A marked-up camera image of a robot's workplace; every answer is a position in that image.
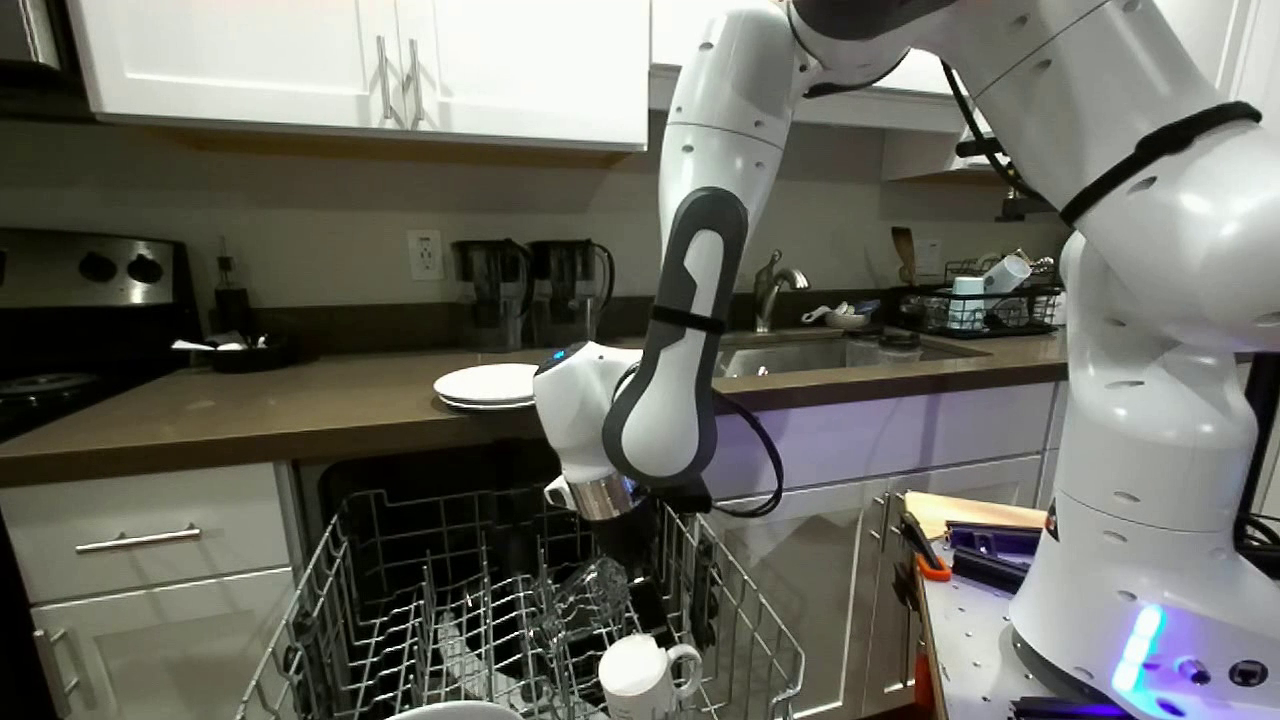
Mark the white mug cup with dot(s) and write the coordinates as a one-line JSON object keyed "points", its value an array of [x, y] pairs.
{"points": [[637, 673]]}

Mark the white lower cabinet door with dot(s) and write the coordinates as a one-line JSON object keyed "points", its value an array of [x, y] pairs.
{"points": [[172, 653]]}

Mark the light wooden board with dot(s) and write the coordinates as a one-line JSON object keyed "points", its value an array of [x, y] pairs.
{"points": [[973, 511]]}

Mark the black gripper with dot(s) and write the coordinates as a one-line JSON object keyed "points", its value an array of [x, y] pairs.
{"points": [[634, 545]]}

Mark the steel sink faucet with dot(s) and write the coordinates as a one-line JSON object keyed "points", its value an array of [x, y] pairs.
{"points": [[775, 285]]}

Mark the black clamp tool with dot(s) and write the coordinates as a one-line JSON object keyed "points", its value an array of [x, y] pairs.
{"points": [[1002, 553]]}

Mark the white wall outlet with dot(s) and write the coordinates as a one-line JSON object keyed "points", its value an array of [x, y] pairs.
{"points": [[424, 255]]}

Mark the white dish in rack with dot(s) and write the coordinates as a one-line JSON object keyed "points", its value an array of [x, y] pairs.
{"points": [[452, 710]]}

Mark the steel over-range microwave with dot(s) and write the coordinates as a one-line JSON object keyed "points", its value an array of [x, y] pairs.
{"points": [[26, 33]]}

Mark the dark glass bottle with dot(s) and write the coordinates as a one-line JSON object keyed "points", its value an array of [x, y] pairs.
{"points": [[232, 300]]}

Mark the wooden dish brush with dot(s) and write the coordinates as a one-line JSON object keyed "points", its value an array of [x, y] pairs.
{"points": [[906, 255]]}

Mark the black steel stove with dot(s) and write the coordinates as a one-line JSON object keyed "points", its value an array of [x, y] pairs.
{"points": [[83, 321]]}

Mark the white dinner plate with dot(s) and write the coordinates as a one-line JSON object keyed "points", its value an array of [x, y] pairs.
{"points": [[485, 383], [485, 407]]}

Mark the black pan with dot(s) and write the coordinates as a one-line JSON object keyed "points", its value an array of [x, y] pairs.
{"points": [[245, 353]]}

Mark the white plastic container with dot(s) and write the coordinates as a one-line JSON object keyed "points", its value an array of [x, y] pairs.
{"points": [[964, 300]]}

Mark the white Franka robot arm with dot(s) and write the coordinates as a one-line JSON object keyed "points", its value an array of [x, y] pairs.
{"points": [[1160, 401]]}

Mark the clear glass in rack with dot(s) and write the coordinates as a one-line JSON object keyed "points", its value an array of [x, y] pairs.
{"points": [[585, 602]]}

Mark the black coffee maker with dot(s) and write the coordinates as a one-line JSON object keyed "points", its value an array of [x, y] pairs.
{"points": [[491, 285], [564, 285]]}

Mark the steel kitchen sink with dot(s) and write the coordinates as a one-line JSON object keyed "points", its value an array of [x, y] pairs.
{"points": [[824, 353]]}

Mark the white cabinet drawer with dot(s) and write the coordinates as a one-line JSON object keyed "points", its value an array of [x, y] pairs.
{"points": [[146, 505]]}

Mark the black dish drying rack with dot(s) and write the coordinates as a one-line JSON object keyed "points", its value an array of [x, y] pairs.
{"points": [[1013, 312]]}

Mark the open dishwasher door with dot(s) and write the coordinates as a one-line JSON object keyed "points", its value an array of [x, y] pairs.
{"points": [[866, 426]]}

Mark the robot cart table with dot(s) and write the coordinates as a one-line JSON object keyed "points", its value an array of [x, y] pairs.
{"points": [[973, 653]]}

